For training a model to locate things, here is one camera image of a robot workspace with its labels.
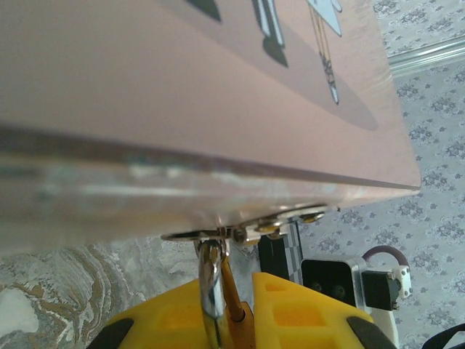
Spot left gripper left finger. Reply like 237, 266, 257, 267
86, 278, 219, 349

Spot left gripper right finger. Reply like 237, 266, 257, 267
250, 272, 397, 349

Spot pink tin box with cartoon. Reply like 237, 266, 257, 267
0, 0, 422, 252

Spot black white checkerboard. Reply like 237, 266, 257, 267
258, 220, 304, 286

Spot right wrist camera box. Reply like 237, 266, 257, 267
300, 255, 365, 310

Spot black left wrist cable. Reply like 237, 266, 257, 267
424, 324, 465, 349

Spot aluminium frame post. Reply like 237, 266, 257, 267
387, 36, 465, 76

